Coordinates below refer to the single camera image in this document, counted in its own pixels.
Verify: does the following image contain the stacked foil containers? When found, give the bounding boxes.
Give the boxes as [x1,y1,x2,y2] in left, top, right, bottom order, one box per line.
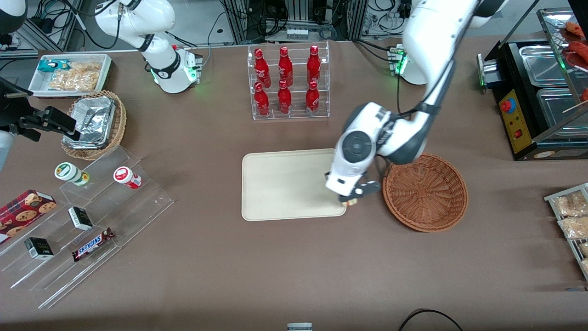
[63,96,116,149]

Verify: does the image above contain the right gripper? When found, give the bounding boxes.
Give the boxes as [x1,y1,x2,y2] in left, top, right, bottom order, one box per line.
[0,78,77,142]

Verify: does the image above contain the light wicker basket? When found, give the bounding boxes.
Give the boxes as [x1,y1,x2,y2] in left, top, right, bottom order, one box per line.
[61,90,127,161]

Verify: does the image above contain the red cookie box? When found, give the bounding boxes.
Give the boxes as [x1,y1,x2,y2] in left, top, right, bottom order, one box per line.
[0,189,57,245]

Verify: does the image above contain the small black carton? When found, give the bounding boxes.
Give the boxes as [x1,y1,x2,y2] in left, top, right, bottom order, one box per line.
[68,206,94,232]
[24,237,55,261]

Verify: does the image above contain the black floor cable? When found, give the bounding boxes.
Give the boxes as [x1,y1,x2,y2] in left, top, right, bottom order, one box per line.
[397,308,464,331]

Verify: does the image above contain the red lid cup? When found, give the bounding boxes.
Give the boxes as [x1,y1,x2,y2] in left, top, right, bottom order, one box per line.
[113,166,142,190]

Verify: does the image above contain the teal snack packet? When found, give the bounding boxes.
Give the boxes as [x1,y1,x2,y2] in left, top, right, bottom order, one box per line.
[38,59,70,74]

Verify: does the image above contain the green lid cup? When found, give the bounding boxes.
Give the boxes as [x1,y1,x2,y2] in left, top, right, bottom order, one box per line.
[54,162,90,187]

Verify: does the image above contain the metal snack tray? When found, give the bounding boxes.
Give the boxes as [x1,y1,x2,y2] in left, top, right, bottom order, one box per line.
[544,183,588,282]

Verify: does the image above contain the round brown wicker basket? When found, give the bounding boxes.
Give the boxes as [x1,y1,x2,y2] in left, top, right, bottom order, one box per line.
[383,153,469,232]

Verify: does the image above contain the clear nut packet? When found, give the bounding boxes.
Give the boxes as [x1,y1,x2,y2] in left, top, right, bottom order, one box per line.
[557,216,588,240]
[553,191,588,217]

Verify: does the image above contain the white rectangular snack bin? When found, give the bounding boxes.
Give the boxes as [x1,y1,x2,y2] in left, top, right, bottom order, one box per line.
[28,54,113,98]

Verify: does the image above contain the cream plastic tray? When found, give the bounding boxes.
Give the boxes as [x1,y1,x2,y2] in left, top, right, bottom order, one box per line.
[242,148,347,222]

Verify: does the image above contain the clear acrylic bottle rack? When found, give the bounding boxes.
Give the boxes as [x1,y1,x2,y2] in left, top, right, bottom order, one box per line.
[247,41,330,121]

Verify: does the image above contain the brown Snickers bar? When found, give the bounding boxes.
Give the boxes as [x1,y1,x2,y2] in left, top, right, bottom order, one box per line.
[72,228,115,263]

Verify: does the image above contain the black food warmer yellow panel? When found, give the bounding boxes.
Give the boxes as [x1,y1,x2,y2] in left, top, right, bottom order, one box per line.
[477,0,588,161]

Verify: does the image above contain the red cola bottle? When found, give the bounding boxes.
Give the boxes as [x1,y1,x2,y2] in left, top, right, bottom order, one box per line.
[254,48,272,88]
[306,45,322,84]
[305,80,321,115]
[254,82,271,117]
[278,46,294,87]
[277,80,293,114]

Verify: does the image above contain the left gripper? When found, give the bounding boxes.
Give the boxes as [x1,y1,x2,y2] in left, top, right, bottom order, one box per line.
[325,159,381,204]

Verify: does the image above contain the clear bag of chips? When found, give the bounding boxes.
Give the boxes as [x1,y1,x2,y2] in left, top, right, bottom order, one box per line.
[48,62,102,91]

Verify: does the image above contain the steel warmer pan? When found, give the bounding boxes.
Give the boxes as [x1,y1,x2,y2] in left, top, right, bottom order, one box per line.
[536,87,588,135]
[519,45,568,87]

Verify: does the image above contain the clear acrylic stepped shelf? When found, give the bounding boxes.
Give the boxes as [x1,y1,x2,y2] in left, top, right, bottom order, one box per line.
[0,145,175,309]

